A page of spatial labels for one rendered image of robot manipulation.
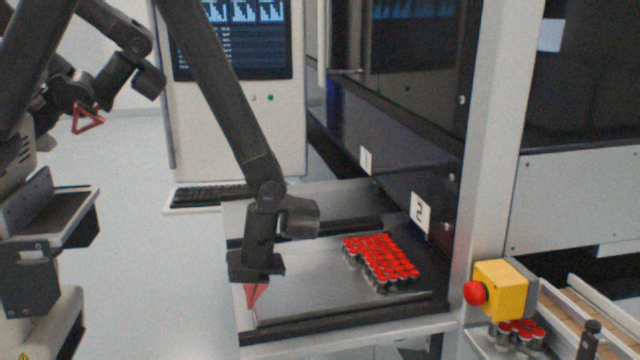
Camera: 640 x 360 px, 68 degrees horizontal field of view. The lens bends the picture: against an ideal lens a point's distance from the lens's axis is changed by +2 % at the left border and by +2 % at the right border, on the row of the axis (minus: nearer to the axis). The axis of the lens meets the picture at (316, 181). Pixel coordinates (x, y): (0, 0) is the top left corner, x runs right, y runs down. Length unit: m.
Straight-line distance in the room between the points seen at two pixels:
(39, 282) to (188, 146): 0.86
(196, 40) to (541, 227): 0.64
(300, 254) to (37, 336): 0.56
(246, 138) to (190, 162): 1.02
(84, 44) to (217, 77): 5.64
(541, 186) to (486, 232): 0.12
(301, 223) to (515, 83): 0.40
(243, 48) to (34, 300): 0.99
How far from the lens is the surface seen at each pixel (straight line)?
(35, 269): 1.01
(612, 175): 0.96
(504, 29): 0.75
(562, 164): 0.88
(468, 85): 0.82
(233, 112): 0.72
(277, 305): 0.95
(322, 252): 1.11
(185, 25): 0.70
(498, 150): 0.79
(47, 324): 1.18
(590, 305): 0.99
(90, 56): 6.33
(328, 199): 1.38
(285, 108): 1.68
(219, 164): 1.74
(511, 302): 0.82
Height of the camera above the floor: 1.45
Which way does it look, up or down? 22 degrees down
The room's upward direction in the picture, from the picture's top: straight up
